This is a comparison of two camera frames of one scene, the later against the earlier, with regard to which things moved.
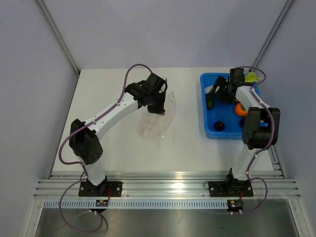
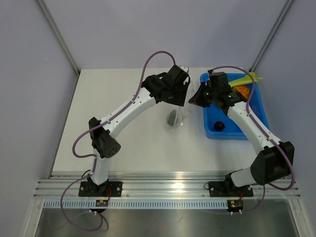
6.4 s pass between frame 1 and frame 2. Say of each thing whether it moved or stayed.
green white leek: stayed
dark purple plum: stayed
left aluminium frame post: stayed
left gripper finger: moved
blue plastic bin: stayed
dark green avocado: moved
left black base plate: stayed
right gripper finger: moved
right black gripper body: moved
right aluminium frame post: stayed
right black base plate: stayed
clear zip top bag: moved
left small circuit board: stayed
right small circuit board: stayed
